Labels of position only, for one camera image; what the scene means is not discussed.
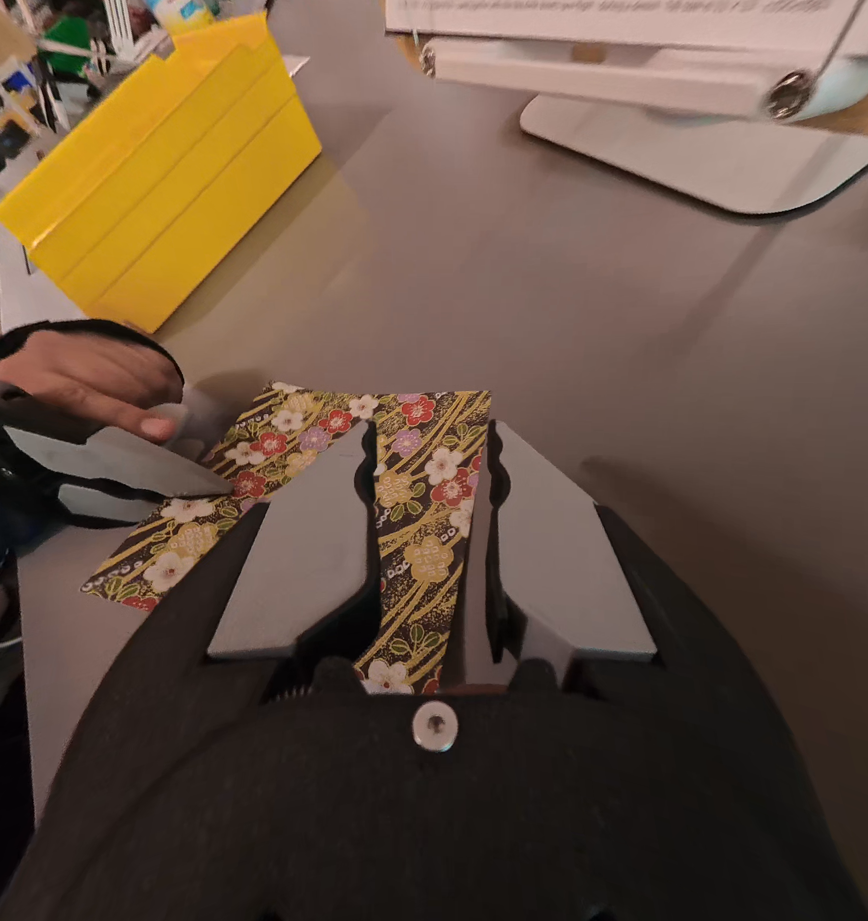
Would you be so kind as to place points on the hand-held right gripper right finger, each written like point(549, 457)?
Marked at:
point(571, 568)

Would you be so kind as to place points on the floral patterned origami paper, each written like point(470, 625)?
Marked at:
point(423, 518)

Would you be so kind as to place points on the white printed sheet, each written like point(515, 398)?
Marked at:
point(621, 18)

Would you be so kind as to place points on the green plastic item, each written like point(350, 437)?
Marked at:
point(67, 43)

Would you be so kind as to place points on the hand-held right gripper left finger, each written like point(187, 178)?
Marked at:
point(304, 561)

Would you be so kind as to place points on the white tablet stand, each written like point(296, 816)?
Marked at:
point(693, 158)

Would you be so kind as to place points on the person's left hand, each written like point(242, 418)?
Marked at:
point(81, 374)

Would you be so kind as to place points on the white bottle with blue label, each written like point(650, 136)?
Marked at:
point(182, 14)

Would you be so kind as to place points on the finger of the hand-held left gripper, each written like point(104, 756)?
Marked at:
point(103, 504)
point(117, 460)

